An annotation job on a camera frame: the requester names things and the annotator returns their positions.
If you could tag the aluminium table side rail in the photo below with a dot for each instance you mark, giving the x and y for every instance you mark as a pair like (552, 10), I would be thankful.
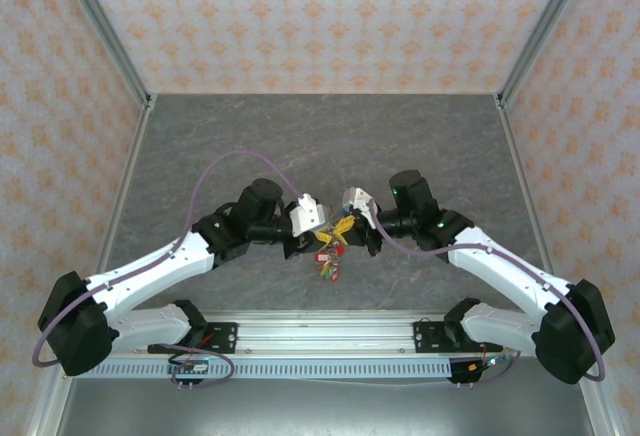
(524, 181)
(125, 181)

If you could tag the grey metal sheet panel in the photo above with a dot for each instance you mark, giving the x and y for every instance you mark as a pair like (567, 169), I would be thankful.
(325, 411)

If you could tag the red key tag white label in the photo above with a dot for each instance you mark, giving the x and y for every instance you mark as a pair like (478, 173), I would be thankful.
(322, 257)

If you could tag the aluminium frame post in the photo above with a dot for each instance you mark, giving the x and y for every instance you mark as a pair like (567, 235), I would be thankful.
(105, 31)
(541, 31)

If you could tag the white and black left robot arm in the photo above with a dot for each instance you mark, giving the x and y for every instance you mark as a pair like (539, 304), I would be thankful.
(150, 263)

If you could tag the bunch of tagged keys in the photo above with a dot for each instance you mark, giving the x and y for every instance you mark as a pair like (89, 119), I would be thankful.
(336, 245)

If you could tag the small circuit board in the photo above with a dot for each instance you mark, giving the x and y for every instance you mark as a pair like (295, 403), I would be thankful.
(192, 368)
(475, 367)

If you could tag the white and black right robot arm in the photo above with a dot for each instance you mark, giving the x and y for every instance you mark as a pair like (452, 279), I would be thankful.
(500, 261)

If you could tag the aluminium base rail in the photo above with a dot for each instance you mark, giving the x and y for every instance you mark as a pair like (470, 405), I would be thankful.
(325, 336)

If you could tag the red plastic key tag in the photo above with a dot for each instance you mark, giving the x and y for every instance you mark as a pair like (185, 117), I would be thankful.
(337, 253)

